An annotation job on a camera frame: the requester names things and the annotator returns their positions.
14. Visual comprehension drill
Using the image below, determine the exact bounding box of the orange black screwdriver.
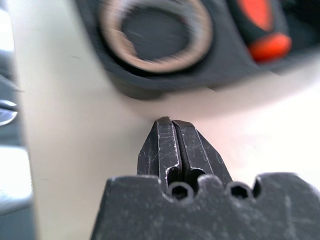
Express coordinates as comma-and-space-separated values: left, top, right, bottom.
231, 0, 294, 64

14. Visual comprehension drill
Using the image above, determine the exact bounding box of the beige tape roll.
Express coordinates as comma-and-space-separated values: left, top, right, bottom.
97, 0, 214, 74

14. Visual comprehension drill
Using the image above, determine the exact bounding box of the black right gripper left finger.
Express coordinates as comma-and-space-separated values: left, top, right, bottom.
136, 115, 185, 191

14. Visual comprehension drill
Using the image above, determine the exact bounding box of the dark grey tool tray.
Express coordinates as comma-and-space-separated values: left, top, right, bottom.
74, 0, 320, 101

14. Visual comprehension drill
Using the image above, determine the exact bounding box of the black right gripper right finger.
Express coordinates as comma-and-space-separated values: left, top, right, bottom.
172, 119, 234, 191

